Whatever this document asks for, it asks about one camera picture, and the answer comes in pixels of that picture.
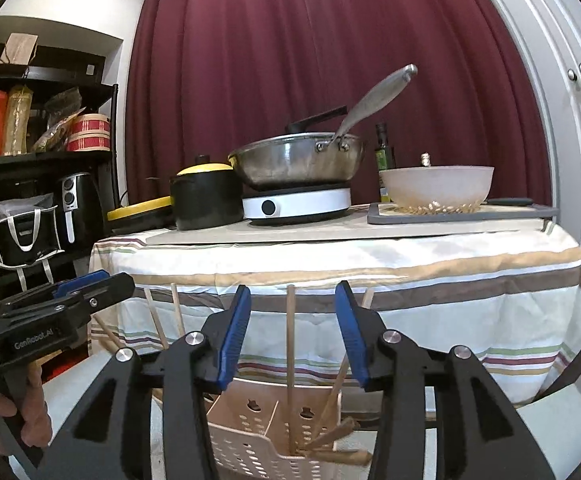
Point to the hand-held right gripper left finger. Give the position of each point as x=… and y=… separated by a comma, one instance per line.
x=235, y=330

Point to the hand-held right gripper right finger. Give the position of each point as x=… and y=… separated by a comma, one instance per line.
x=348, y=330

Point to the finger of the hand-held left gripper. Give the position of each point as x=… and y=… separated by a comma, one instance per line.
x=83, y=280
x=105, y=295

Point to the group of brown wooden chopsticks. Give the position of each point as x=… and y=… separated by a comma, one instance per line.
x=290, y=335

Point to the pink perforated utensil holder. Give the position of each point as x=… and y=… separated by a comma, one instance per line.
x=250, y=430

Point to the person's left hand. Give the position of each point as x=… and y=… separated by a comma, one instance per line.
x=0, y=407

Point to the pale thin single chopstick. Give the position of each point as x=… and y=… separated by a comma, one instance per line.
x=178, y=310

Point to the black air fryer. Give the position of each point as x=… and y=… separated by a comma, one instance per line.
x=75, y=205

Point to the flat black pan yellow rim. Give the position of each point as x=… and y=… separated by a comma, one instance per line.
x=140, y=210

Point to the beige board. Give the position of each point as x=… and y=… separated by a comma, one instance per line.
x=320, y=232

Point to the striped tablecloth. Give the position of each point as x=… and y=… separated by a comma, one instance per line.
x=445, y=300

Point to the black shelf unit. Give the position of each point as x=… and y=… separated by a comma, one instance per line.
x=45, y=158

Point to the black pot with yellow lid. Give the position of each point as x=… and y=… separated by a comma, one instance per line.
x=205, y=200

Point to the white induction cooker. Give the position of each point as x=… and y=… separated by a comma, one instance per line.
x=295, y=205

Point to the red and white round box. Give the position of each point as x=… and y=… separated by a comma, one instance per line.
x=89, y=132

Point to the dark snack packet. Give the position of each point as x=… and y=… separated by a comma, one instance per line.
x=60, y=125

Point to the white colander bowl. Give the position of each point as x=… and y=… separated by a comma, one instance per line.
x=435, y=185

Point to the yellow packet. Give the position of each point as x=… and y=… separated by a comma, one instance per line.
x=18, y=120

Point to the dark oil bottle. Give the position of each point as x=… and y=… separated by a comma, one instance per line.
x=383, y=155

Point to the steel frying pan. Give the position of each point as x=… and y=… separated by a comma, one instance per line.
x=290, y=160

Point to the grey cutting board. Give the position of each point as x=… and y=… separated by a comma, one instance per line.
x=520, y=212

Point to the flat black box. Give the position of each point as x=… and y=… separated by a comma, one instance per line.
x=65, y=65

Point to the brown paper bag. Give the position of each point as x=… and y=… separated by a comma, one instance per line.
x=18, y=49

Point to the white cabinet door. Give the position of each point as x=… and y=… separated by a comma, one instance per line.
x=560, y=185

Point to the maroon curtain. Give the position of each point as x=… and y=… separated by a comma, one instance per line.
x=270, y=50

